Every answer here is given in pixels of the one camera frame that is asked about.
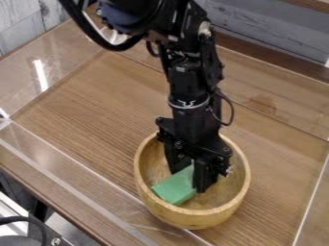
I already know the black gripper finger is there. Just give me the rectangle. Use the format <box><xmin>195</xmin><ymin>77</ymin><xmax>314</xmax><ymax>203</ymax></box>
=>
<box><xmin>165</xmin><ymin>141</ymin><xmax>191</xmax><ymax>174</ymax></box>
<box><xmin>193</xmin><ymin>159</ymin><xmax>218</xmax><ymax>193</ymax></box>

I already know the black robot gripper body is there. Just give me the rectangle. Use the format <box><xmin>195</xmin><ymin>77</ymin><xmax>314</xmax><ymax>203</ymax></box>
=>
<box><xmin>155</xmin><ymin>100</ymin><xmax>233</xmax><ymax>177</ymax></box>

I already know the green rectangular block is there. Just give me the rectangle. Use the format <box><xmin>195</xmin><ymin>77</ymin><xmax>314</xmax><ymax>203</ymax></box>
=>
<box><xmin>151</xmin><ymin>165</ymin><xmax>197</xmax><ymax>205</ymax></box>

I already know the brown wooden bowl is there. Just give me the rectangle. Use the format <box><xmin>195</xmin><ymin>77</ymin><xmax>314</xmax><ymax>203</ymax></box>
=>
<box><xmin>134</xmin><ymin>134</ymin><xmax>250</xmax><ymax>230</ymax></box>

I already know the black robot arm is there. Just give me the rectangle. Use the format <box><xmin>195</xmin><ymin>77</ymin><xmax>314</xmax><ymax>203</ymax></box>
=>
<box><xmin>99</xmin><ymin>0</ymin><xmax>233</xmax><ymax>193</ymax></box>

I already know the clear acrylic corner bracket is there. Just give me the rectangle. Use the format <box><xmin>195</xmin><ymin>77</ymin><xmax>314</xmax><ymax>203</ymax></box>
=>
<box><xmin>82</xmin><ymin>12</ymin><xmax>129</xmax><ymax>45</ymax></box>

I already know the grey metal frame with bolt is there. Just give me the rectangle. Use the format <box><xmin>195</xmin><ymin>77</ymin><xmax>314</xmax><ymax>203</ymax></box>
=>
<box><xmin>27</xmin><ymin>223</ymin><xmax>75</xmax><ymax>246</ymax></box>

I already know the black cable lower left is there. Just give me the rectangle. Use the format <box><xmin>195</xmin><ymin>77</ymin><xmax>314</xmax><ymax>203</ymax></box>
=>
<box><xmin>0</xmin><ymin>215</ymin><xmax>50</xmax><ymax>246</ymax></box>

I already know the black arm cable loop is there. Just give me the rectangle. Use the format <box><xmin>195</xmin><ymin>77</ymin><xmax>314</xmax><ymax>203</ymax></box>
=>
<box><xmin>56</xmin><ymin>0</ymin><xmax>147</xmax><ymax>52</ymax></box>

